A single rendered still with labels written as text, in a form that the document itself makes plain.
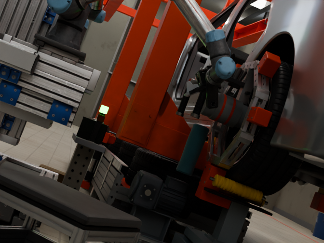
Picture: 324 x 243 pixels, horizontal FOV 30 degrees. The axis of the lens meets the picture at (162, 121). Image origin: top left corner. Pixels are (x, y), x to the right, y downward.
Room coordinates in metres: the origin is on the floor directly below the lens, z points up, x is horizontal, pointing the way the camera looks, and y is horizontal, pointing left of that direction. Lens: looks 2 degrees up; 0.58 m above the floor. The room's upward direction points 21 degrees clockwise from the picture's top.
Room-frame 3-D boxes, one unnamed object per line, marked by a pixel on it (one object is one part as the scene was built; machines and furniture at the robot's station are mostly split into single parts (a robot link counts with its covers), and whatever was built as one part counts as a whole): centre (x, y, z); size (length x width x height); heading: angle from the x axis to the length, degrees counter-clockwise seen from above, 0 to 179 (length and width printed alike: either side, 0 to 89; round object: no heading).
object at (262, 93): (3.00, -0.33, 0.85); 0.54 x 0.07 x 0.54; 10
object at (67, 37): (2.60, 0.52, 0.87); 0.15 x 0.15 x 0.10
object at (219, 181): (2.90, -0.45, 0.51); 0.29 x 0.06 x 0.06; 100
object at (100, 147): (3.46, 0.35, 0.44); 0.43 x 0.17 x 0.03; 10
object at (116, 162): (4.67, 0.32, 0.28); 2.47 x 0.09 x 0.22; 10
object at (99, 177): (4.74, -0.06, 0.13); 2.47 x 0.85 x 0.27; 10
